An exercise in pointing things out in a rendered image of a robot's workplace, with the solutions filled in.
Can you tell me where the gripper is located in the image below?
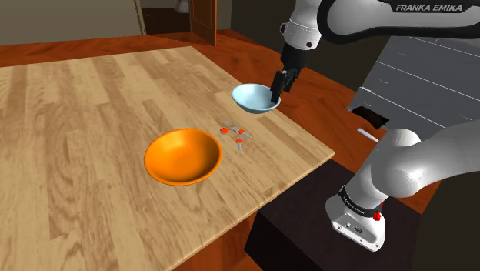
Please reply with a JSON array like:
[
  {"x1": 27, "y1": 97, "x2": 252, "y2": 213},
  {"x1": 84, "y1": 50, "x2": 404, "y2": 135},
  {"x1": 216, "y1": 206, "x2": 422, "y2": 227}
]
[{"x1": 270, "y1": 42, "x2": 311, "y2": 104}]

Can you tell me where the light blue bowl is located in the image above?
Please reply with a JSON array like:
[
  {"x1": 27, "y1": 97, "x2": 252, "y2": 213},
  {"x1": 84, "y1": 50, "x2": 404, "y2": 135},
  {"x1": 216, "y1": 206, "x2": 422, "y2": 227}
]
[{"x1": 231, "y1": 83, "x2": 282, "y2": 115}]

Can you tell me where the silver tool with orange knobs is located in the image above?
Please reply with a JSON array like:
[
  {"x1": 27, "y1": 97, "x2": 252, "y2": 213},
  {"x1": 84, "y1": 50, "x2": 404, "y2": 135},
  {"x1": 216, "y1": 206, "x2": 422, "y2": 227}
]
[{"x1": 219, "y1": 119, "x2": 253, "y2": 152}]

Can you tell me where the brown wooden door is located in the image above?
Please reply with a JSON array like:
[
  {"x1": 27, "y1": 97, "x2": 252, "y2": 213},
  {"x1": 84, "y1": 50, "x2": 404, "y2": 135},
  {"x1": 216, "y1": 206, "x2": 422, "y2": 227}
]
[{"x1": 188, "y1": 0, "x2": 218, "y2": 47}]

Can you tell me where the orange bowl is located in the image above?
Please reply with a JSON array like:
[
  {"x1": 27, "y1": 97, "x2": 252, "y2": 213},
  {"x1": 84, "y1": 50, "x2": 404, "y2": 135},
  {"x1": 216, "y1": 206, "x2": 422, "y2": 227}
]
[{"x1": 143, "y1": 128, "x2": 223, "y2": 187}]

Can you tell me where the grey chest of drawers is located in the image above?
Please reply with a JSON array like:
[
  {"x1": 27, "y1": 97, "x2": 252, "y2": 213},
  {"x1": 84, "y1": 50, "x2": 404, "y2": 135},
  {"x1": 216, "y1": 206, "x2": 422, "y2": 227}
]
[{"x1": 346, "y1": 35, "x2": 480, "y2": 138}]

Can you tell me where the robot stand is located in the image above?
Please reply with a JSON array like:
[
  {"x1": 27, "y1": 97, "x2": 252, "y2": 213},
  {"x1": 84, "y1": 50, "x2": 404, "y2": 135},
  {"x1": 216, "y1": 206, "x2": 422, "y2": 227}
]
[{"x1": 244, "y1": 159, "x2": 423, "y2": 271}]

